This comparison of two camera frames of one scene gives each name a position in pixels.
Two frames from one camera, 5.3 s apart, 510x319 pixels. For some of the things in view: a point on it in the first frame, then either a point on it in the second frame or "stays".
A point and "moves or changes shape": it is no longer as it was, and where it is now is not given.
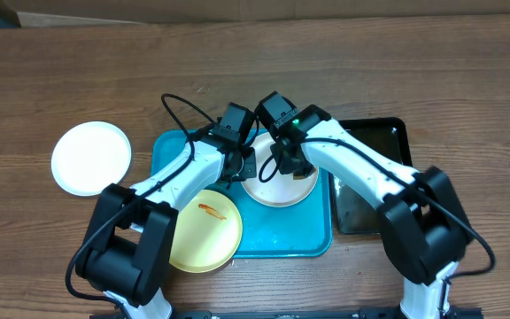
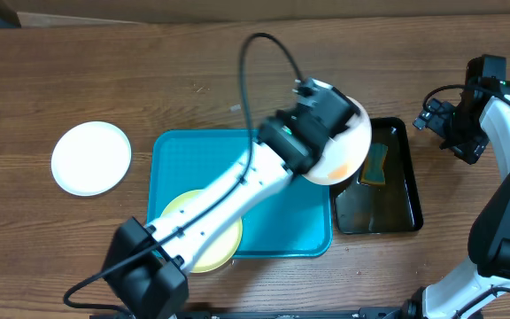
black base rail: (453, 313) stays
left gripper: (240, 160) → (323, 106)
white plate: (282, 190) moves or changes shape
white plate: (89, 157) stays
